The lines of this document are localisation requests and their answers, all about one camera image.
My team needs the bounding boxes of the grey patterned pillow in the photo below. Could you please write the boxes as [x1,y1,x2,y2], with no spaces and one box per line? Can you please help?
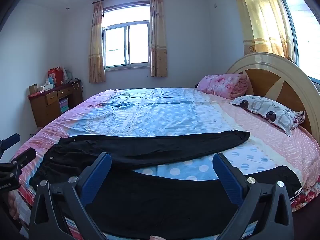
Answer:
[229,95,306,137]

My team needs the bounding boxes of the large yellow curtain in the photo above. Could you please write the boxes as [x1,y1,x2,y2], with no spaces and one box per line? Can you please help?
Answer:
[230,0,296,61]

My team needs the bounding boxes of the yellow floral curtain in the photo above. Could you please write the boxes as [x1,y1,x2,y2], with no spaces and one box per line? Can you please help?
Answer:
[149,0,168,78]
[88,1,106,84]

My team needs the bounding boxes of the white box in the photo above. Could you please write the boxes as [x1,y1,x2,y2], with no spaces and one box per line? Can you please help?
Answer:
[37,83,55,92]

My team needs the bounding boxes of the large side window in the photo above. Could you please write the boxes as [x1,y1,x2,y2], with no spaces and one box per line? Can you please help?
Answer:
[277,0,320,83]

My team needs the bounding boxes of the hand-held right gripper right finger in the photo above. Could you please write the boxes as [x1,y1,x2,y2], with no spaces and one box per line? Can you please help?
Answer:
[212,152,294,240]

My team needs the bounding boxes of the red gift bag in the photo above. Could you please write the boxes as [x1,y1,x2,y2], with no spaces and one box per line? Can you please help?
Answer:
[48,66,64,86]

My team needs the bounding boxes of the wooden desk with drawers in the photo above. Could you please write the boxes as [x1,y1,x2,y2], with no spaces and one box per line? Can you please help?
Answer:
[27,79,84,128]

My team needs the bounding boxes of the pastel dotted bed sheet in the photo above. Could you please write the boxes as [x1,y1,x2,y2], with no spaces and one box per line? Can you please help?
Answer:
[11,87,320,240]

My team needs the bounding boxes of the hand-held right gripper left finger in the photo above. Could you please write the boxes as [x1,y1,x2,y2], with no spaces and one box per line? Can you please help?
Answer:
[29,152,112,240]

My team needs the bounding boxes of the wooden bed headboard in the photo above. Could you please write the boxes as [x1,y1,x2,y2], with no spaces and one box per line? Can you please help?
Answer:
[225,52,320,153]

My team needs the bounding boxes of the pink floral folded quilt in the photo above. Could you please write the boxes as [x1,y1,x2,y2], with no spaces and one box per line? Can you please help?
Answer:
[196,73,251,99]

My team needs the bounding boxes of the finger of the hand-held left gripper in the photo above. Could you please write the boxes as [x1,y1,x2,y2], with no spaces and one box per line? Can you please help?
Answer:
[0,133,21,153]
[10,147,37,168]

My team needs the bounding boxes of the person's left hand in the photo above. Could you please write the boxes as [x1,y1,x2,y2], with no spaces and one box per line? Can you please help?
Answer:
[7,192,20,221]

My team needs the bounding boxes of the sliding glass window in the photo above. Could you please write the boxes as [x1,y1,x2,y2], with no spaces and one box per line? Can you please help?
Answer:
[102,4,151,71]

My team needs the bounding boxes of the black pants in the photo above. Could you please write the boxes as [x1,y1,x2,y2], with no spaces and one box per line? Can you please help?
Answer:
[29,130,303,240]

